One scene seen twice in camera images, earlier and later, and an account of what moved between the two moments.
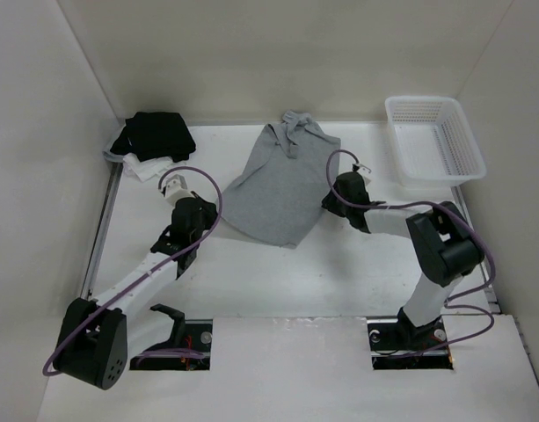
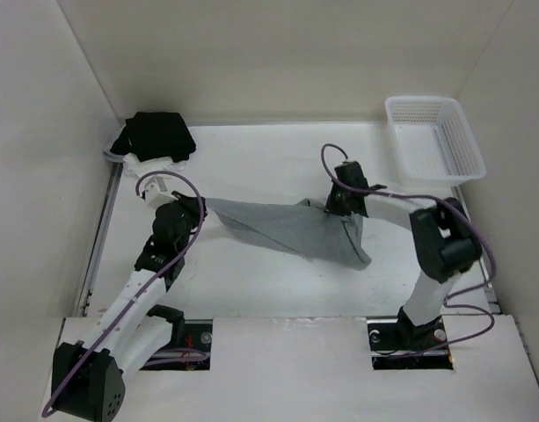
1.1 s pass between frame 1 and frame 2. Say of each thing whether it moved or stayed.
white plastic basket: stayed
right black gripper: stayed
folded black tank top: stayed
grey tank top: moved
